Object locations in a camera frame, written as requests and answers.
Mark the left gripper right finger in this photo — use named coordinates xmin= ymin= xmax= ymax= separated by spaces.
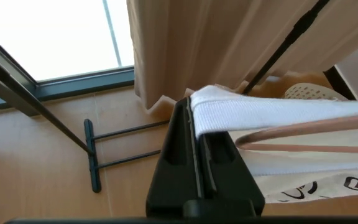
xmin=198 ymin=131 xmax=266 ymax=218

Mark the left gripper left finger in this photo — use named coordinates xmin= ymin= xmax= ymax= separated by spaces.
xmin=145 ymin=96 xmax=203 ymax=218

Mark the white garment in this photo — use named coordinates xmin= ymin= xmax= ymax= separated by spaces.
xmin=190 ymin=84 xmax=358 ymax=205

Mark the pink clothes hanger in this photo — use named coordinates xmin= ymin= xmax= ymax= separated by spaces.
xmin=234 ymin=112 xmax=358 ymax=154

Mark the black clothes rack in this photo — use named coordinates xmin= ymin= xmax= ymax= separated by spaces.
xmin=0 ymin=0 xmax=331 ymax=194

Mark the white laundry basket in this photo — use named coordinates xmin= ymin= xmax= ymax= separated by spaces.
xmin=283 ymin=82 xmax=349 ymax=101

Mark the beige curtain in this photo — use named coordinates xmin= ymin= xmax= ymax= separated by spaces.
xmin=126 ymin=0 xmax=358 ymax=110

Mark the window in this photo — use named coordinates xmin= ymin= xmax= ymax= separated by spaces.
xmin=0 ymin=0 xmax=135 ymax=118

